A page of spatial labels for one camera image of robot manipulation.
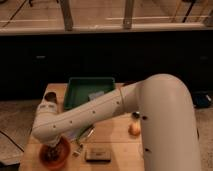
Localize dark grape bunch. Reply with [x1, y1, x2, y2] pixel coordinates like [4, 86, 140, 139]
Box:
[46, 148, 60, 161]

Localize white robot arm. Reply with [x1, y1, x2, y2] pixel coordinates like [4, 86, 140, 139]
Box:
[32, 74, 202, 171]

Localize red bowl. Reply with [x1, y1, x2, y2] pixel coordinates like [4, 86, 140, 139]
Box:
[39, 137, 70, 171]

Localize green plastic bin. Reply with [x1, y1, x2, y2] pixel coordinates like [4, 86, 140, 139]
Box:
[63, 77, 115, 110]

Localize small dark object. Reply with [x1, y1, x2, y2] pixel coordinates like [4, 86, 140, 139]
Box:
[132, 112, 140, 119]

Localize metal tongs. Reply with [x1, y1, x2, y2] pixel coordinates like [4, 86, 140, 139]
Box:
[73, 125, 94, 157]

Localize dark rectangular sponge block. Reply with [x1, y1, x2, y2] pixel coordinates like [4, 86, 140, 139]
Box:
[85, 148, 111, 162]

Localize teal object on floor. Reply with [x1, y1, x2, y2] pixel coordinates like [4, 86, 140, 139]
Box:
[196, 93, 212, 108]

